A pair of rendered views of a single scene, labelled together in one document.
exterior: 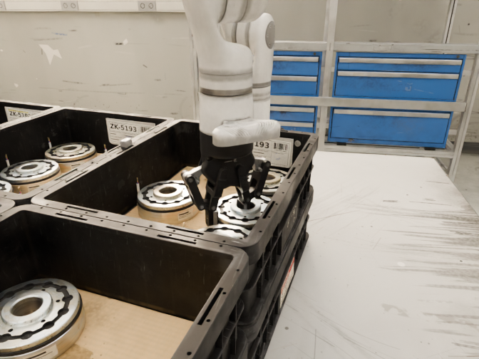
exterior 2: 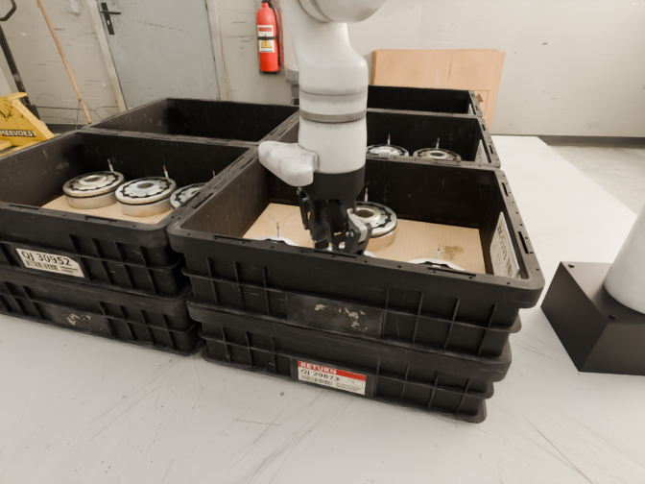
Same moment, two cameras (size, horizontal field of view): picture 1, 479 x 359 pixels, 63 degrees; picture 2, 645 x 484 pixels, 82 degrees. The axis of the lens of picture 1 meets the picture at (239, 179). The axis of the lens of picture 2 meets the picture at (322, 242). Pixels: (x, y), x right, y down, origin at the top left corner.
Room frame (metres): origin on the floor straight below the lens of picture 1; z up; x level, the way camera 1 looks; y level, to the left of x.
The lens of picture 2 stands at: (0.47, -0.38, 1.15)
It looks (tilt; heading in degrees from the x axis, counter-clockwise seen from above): 33 degrees down; 85
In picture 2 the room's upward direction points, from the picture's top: straight up
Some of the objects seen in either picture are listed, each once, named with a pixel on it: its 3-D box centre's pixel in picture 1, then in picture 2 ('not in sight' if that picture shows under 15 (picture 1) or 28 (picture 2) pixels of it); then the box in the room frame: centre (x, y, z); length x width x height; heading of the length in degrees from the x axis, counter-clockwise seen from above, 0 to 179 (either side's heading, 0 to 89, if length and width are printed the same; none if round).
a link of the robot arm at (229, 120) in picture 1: (232, 109); (318, 135); (0.50, 0.01, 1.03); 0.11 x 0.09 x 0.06; 27
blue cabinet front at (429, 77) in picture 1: (392, 101); not in sight; (2.35, -0.93, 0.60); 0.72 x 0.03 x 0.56; 80
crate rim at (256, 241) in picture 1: (202, 167); (358, 203); (0.56, 0.06, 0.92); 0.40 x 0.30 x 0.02; 160
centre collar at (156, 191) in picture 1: (167, 191); (364, 214); (0.58, 0.12, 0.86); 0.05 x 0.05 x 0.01
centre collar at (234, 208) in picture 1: (245, 206); not in sight; (0.53, -0.01, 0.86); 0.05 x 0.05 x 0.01
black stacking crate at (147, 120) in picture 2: not in sight; (208, 143); (0.29, 0.48, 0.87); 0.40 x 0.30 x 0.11; 160
